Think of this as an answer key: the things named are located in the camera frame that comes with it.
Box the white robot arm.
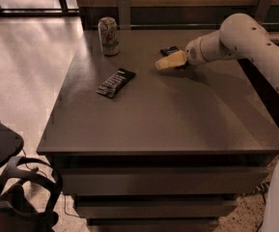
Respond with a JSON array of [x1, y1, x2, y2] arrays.
[[155, 14, 279, 232]]

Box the grey drawer cabinet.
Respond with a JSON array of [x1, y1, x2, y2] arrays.
[[38, 30, 279, 232]]

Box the white soda can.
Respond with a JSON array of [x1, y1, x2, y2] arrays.
[[98, 16, 119, 56]]

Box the black vr headset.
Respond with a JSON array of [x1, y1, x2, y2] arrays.
[[0, 157, 63, 232]]

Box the black snack bar wrapper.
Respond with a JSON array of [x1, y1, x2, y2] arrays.
[[96, 68, 136, 99]]

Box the grey metal wall rail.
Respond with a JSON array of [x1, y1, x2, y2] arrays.
[[97, 0, 279, 31]]

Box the dark blue rxbar wrapper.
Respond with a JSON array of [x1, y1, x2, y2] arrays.
[[160, 46, 179, 56]]

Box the striped power cable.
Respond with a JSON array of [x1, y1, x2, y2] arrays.
[[241, 181, 272, 232]]

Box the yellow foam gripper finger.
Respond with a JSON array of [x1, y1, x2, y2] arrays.
[[155, 50, 187, 71]]

